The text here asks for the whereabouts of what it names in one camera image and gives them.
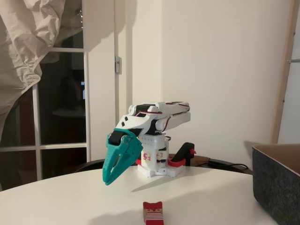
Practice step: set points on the wooden block red painted figure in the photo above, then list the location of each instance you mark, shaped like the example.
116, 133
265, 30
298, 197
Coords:
152, 215

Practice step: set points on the dark wooden chair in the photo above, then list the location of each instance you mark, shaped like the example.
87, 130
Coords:
201, 159
91, 164

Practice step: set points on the metal rod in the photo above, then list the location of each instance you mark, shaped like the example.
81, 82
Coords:
295, 61

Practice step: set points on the white glazed door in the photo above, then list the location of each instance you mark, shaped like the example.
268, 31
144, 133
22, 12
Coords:
62, 146

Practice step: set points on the metal door hinge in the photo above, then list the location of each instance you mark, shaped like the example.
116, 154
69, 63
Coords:
117, 65

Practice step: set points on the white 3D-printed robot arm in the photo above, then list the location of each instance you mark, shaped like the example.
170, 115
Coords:
173, 112

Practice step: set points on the wooden frame translucent panel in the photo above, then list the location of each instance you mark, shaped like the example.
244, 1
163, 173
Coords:
284, 70

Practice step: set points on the beige crumpled curtain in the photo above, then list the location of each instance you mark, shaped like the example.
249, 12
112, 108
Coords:
23, 35

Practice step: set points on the black and red clamp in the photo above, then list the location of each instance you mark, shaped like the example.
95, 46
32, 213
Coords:
185, 150
138, 162

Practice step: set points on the dark grey felt bin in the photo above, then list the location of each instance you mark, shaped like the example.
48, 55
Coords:
274, 187

